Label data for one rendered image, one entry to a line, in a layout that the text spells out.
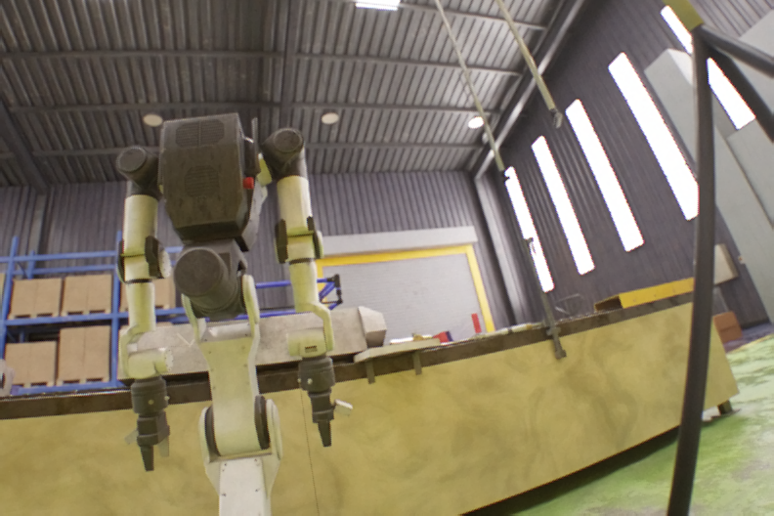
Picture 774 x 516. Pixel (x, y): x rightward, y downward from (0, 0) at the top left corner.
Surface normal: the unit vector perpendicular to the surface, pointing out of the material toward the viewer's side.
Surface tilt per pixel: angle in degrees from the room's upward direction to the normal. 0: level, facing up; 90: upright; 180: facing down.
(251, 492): 60
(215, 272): 90
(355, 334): 80
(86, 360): 90
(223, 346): 100
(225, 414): 86
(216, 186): 105
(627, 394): 90
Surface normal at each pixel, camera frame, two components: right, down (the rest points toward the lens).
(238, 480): 0.00, -0.82
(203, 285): 0.11, -0.43
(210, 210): 0.14, -0.18
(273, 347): 0.22, -0.58
